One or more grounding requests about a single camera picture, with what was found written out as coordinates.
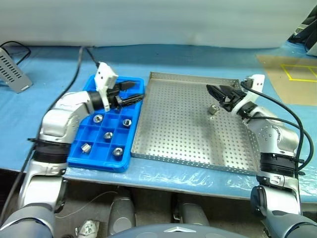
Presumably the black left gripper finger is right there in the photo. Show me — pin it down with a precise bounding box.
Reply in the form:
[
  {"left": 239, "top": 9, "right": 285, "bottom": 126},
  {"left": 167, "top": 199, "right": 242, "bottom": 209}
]
[
  {"left": 120, "top": 80, "right": 136, "bottom": 92},
  {"left": 118, "top": 94, "right": 146, "bottom": 105}
]

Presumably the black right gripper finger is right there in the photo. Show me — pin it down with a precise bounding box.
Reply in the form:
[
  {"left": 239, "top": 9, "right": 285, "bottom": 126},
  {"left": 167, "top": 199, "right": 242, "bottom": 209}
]
[
  {"left": 218, "top": 85, "right": 239, "bottom": 97},
  {"left": 206, "top": 84, "right": 228, "bottom": 105}
]

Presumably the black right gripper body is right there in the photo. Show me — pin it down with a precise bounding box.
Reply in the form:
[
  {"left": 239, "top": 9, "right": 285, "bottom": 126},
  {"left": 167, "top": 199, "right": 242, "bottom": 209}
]
[{"left": 222, "top": 89, "right": 249, "bottom": 113}]

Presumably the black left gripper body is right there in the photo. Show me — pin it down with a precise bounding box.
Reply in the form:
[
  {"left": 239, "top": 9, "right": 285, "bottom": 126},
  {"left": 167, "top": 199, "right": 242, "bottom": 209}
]
[{"left": 106, "top": 82, "right": 124, "bottom": 109}]

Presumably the blue compartment tray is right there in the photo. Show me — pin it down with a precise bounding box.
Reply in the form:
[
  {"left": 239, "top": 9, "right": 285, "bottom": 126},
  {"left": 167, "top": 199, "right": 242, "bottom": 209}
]
[{"left": 67, "top": 75, "right": 146, "bottom": 174}]

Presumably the grey vented metal box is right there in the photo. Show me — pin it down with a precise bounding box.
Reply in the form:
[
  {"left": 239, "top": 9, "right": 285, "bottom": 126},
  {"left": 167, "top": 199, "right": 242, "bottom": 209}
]
[{"left": 0, "top": 47, "right": 33, "bottom": 94}]

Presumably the brown cardboard sheet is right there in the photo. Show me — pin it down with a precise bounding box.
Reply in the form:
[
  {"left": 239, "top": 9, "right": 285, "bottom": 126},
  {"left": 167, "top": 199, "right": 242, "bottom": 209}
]
[{"left": 256, "top": 54, "right": 317, "bottom": 106}]

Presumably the perforated metal tray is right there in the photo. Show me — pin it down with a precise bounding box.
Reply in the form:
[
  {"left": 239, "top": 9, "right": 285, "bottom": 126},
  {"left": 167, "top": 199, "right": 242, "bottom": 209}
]
[{"left": 130, "top": 71, "right": 261, "bottom": 176}]

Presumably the blue plastic table cover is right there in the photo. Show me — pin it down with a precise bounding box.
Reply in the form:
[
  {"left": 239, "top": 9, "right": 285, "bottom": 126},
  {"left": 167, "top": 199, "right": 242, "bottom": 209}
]
[{"left": 0, "top": 44, "right": 317, "bottom": 201}]

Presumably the black and white equipment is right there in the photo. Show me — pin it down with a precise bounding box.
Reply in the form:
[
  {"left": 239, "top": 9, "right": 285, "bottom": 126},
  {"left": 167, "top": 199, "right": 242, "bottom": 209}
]
[{"left": 287, "top": 9, "right": 317, "bottom": 57}]

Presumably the crumpled white paper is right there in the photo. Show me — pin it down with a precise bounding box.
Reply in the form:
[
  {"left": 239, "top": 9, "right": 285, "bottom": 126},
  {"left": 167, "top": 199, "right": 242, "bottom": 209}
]
[{"left": 75, "top": 219, "right": 100, "bottom": 236}]

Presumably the dark grey robot torso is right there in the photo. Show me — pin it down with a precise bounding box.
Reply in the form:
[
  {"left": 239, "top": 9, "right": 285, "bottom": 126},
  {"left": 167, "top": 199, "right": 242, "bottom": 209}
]
[{"left": 106, "top": 223, "right": 268, "bottom": 238}]

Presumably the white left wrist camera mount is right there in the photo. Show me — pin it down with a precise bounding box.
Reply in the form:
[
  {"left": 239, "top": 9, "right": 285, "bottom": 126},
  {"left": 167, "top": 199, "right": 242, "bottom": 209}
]
[{"left": 94, "top": 61, "right": 118, "bottom": 111}]

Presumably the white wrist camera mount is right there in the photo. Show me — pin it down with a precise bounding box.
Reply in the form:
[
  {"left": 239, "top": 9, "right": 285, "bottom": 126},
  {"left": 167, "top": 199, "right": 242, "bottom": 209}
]
[
  {"left": 94, "top": 61, "right": 118, "bottom": 111},
  {"left": 234, "top": 73, "right": 265, "bottom": 115}
]

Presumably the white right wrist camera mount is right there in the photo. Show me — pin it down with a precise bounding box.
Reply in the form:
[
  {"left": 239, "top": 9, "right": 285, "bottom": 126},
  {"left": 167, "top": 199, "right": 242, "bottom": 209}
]
[{"left": 234, "top": 73, "right": 265, "bottom": 115}]

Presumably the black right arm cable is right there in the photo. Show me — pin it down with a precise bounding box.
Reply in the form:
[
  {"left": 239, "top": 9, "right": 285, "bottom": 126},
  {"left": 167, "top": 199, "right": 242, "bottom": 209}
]
[{"left": 240, "top": 80, "right": 312, "bottom": 176}]

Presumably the thin black device cable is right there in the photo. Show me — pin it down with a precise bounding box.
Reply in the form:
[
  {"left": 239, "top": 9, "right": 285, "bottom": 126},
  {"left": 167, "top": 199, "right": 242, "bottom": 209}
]
[{"left": 0, "top": 41, "right": 32, "bottom": 65}]

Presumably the thin white wire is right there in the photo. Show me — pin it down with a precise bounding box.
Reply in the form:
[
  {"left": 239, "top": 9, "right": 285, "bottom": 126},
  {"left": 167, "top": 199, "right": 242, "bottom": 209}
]
[{"left": 55, "top": 190, "right": 119, "bottom": 219}]

